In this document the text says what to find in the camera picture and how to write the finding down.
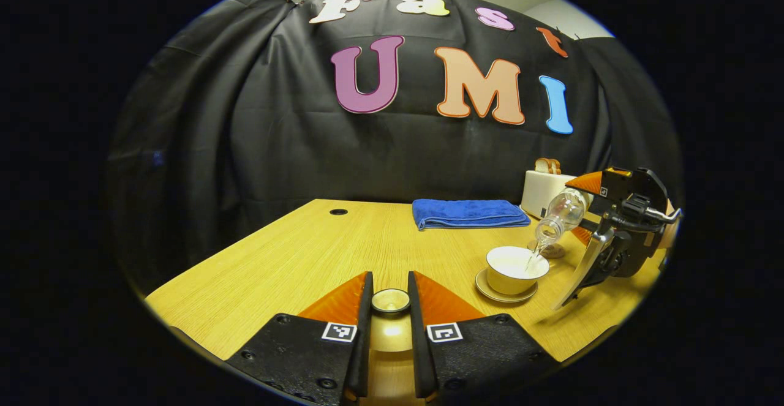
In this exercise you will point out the round brown coaster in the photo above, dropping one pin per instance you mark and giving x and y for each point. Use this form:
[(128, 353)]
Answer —
[(554, 251)]

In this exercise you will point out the cream teacup lid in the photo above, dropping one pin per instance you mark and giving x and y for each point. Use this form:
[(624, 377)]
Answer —
[(391, 332)]

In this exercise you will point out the cream saucer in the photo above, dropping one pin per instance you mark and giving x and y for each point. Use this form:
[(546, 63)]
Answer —
[(490, 293)]

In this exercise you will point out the black backdrop cloth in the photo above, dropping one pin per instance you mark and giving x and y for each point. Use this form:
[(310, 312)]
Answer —
[(306, 142)]

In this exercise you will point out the white toaster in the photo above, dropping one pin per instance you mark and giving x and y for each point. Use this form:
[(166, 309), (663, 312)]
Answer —
[(539, 195)]

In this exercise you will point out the cream teacup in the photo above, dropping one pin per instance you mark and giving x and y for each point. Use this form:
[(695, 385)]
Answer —
[(505, 280)]

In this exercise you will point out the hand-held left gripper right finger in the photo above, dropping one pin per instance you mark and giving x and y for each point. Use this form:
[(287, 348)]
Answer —
[(419, 345)]

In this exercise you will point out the toast bread slice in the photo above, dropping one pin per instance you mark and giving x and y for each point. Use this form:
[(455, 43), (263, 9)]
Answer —
[(555, 166), (541, 166)]

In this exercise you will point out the clear water bottle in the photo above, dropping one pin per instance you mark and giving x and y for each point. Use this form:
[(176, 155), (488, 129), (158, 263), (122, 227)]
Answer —
[(566, 210)]

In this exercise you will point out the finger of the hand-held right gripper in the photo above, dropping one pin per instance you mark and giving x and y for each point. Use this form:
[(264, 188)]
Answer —
[(583, 236), (587, 182)]

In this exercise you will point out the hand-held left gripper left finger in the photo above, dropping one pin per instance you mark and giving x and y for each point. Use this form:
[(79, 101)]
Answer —
[(361, 345)]

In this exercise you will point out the folded blue towel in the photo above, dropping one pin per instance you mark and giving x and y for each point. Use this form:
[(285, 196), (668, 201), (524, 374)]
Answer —
[(468, 213)]

